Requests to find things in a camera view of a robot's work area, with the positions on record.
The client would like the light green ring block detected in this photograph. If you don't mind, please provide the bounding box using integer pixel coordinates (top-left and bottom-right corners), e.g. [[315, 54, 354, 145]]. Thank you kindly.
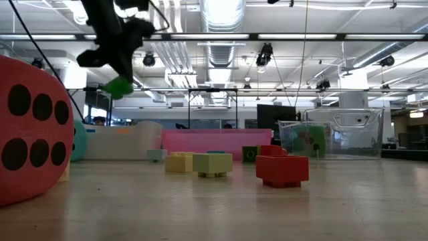
[[192, 153, 233, 179]]

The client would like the small yellow toy block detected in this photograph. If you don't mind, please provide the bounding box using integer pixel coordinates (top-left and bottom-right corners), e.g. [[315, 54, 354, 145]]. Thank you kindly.
[[56, 159, 71, 183]]

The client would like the black overhead crossbar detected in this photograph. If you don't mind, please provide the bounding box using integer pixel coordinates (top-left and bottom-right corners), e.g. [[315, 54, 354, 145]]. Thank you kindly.
[[0, 32, 428, 42]]

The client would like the teal foam die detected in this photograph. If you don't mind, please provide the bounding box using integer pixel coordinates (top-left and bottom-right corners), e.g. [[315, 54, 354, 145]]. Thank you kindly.
[[70, 119, 88, 163]]

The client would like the thin hanging cable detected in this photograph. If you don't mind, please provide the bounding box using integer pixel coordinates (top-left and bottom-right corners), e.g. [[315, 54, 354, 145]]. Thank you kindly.
[[293, 0, 309, 108]]

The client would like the black computer monitor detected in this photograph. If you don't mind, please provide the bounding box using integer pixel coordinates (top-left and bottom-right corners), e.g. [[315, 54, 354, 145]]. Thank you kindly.
[[256, 104, 298, 130]]

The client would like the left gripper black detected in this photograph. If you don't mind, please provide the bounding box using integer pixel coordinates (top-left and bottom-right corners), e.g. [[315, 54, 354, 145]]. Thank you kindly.
[[76, 18, 156, 84]]

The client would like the yellow studded toy block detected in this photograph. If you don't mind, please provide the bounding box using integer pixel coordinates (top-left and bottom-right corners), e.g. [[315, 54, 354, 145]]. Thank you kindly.
[[165, 151, 195, 174]]

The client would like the green studded toy block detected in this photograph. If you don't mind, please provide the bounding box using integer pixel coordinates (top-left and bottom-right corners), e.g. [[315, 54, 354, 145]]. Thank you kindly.
[[101, 76, 135, 100]]

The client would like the red stepped toy block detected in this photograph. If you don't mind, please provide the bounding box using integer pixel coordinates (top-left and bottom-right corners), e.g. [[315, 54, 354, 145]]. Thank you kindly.
[[260, 144, 289, 157]]

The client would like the pale teal ring block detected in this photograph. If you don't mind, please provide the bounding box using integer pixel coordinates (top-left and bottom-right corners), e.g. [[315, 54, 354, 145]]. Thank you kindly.
[[146, 149, 168, 164]]

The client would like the silver ceiling duct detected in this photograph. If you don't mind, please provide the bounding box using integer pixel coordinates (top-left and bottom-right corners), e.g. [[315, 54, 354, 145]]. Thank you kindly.
[[199, 0, 247, 68]]

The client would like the red square toy block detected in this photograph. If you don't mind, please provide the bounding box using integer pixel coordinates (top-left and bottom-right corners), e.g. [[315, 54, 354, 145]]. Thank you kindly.
[[255, 155, 310, 189]]

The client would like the white plastic bin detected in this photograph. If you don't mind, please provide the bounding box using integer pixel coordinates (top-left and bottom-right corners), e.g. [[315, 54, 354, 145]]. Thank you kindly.
[[83, 120, 164, 161]]

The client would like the pink plastic bin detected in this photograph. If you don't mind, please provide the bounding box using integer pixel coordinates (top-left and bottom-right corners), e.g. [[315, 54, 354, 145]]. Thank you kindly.
[[162, 129, 273, 162]]

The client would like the red foam die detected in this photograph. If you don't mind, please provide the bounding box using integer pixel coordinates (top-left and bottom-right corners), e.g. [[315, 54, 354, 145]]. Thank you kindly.
[[0, 55, 75, 208]]

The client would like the clear plastic bin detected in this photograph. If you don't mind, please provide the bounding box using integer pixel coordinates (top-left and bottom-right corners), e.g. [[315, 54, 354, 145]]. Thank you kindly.
[[278, 107, 385, 161]]

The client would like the olive green ring block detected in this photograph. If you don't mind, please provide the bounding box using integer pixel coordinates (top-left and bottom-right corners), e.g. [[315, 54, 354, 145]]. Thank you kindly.
[[241, 145, 262, 164]]

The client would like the dark distant desk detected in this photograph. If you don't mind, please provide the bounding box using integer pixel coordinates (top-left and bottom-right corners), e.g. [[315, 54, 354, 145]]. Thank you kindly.
[[382, 143, 428, 161]]

